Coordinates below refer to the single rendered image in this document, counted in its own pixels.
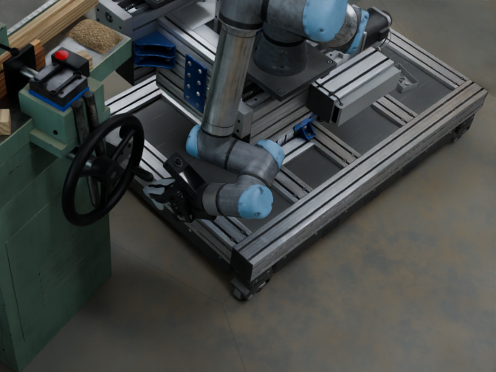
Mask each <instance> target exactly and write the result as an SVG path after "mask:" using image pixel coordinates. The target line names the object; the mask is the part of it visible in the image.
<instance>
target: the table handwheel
mask: <svg viewBox="0 0 496 372"><path fill-rule="evenodd" d="M122 125H128V126H129V127H130V128H129V130H128V131H127V133H126V134H125V136H124V137H123V139H122V140H121V142H120V144H119V145H118V146H117V147H116V149H115V150H114V152H113V153H112V154H111V156H110V157H109V158H108V157H107V156H104V155H102V156H99V157H96V156H94V155H92V152H93V151H94V149H95V148H96V147H97V146H98V145H99V143H100V142H101V141H102V140H103V139H104V138H105V137H106V136H107V135H108V134H109V133H110V132H112V131H113V130H114V129H116V128H118V127H120V126H122ZM132 137H133V145H132V150H131V155H130V158H129V161H128V164H127V166H126V168H125V171H124V173H123V175H122V177H121V179H120V180H119V182H118V183H117V186H116V187H115V189H113V191H112V192H111V194H110V195H109V196H108V197H107V190H108V185H110V184H112V183H113V182H114V181H115V180H116V179H117V177H118V175H119V173H120V165H119V163H118V162H116V161H117V159H118V157H119V155H120V154H121V153H122V151H123V149H124V148H125V146H126V145H127V144H128V142H129V141H130V139H131V138H132ZM144 144H145V133H144V129H143V126H142V123H141V122H140V120H139V119H138V118H137V117H136V116H134V115H133V114H129V113H122V114H116V115H114V116H112V117H110V118H108V119H107V120H105V121H104V122H102V123H101V124H100V125H99V126H98V127H96V129H95V130H93V132H92V133H90V135H89V136H88V137H87V138H86V140H85V141H84V143H83V144H82V145H81V147H80V148H79V147H77V146H76V147H75V148H74V149H73V150H72V151H70V152H69V153H68V154H67V155H66V156H65V157H66V158H67V159H70V160H72V163H71V165H70V167H69V170H68V172H67V175H66V178H65V181H64V184H63V190H62V198H61V202H62V210H63V214H64V215H65V217H66V219H67V221H68V222H70V223H71V224H74V225H75V226H79V227H85V226H88V225H90V224H93V223H95V222H97V221H99V220H100V219H101V218H103V217H104V216H105V215H107V214H108V213H109V212H110V211H111V210H112V209H113V208H114V207H115V205H116V204H117V203H118V202H119V200H121V198H122V197H123V195H124V194H125V192H126V191H127V189H128V187H129V186H130V184H131V182H132V181H133V179H134V176H135V174H134V173H133V172H131V169H132V167H133V166H137V167H139V165H140V161H141V158H142V153H143V149H144ZM83 168H85V169H87V170H83ZM86 176H90V177H92V178H93V179H95V180H97V181H98V182H100V206H98V207H97V208H96V209H94V210H93V211H91V212H90V213H87V214H83V215H81V214H78V213H77V211H76V209H75V191H76V187H77V184H78V180H79V178H81V177H86Z"/></svg>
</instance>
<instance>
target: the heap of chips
mask: <svg viewBox="0 0 496 372"><path fill-rule="evenodd" d="M65 35H66V36H68V37H70V38H72V39H74V40H76V41H78V42H80V43H82V44H84V45H86V46H88V47H90V48H92V49H94V50H96V51H98V52H100V53H102V54H105V53H107V52H108V51H109V50H110V49H111V48H112V47H114V46H115V45H116V44H118V43H119V42H120V41H121V40H123V39H124V37H122V36H121V35H118V34H117V33H116V32H115V31H113V30H112V29H110V28H109V27H107V26H105V25H103V24H100V23H98V22H96V21H94V20H91V19H84V20H83V21H81V22H80V23H78V24H77V25H75V26H74V27H73V28H72V29H71V30H70V31H68V32H67V33H66V34H65Z"/></svg>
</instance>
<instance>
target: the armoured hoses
mask: <svg viewBox="0 0 496 372"><path fill-rule="evenodd" d="M83 99H84V100H85V104H86V111H87V115H88V119H89V126H90V130H91V133H92V132H93V130H95V129H96V127H98V126H99V124H100V121H99V119H98V118H99V117H98V113H97V107H96V103H95V98H94V93H93V92H92V91H90V90H89V91H85V92H84V93H83ZM71 107H72V109H73V113H74V118H75V123H76V124H75V125H76V129H77V130H76V131H77V136H78V142H79V145H80V147H81V145H82V144H83V143H84V141H85V140H86V138H87V137H88V136H89V135H88V131H87V127H86V120H85V116H84V110H83V104H82V102H81V101H79V100H75V101H73V102H72V103H71ZM95 154H96V157H99V156H102V155H104V156H106V151H105V148H104V144H103V140H102V141H101V142H100V143H99V145H98V146H97V147H96V148H95ZM123 173H124V172H122V173H121V174H120V176H119V177H118V178H117V179H116V180H115V181H114V182H113V183H112V184H110V185H108V190H107V197H108V196H109V195H110V194H111V192H112V191H113V189H115V187H116V186H117V183H118V182H119V180H120V179H121V177H122V175H123ZM86 181H87V185H88V189H89V195H90V199H91V202H92V205H93V207H95V208H97V207H98V206H100V193H99V189H98V185H97V180H95V179H93V178H92V177H90V176H86Z"/></svg>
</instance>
